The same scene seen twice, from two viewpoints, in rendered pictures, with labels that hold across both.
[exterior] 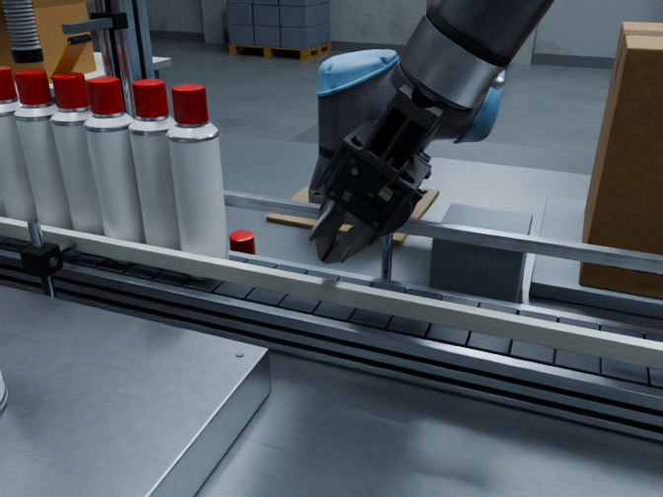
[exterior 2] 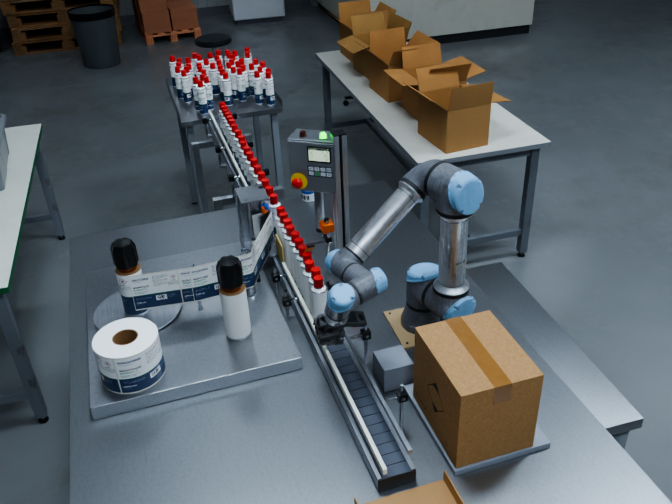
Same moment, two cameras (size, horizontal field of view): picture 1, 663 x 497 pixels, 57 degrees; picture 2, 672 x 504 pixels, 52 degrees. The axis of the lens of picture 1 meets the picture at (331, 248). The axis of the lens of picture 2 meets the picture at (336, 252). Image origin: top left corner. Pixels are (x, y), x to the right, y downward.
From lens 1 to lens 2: 189 cm
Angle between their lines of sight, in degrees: 45
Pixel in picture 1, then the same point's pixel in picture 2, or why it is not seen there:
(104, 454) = (250, 358)
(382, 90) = (419, 288)
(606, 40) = not seen: outside the picture
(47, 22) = (456, 118)
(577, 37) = not seen: outside the picture
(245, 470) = (276, 380)
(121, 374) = (270, 344)
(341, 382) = (318, 377)
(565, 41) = not seen: outside the picture
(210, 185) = (318, 305)
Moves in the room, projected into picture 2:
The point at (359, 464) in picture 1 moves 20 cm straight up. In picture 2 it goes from (294, 394) to (289, 345)
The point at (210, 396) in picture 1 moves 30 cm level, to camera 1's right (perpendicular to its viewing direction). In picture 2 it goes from (277, 359) to (335, 409)
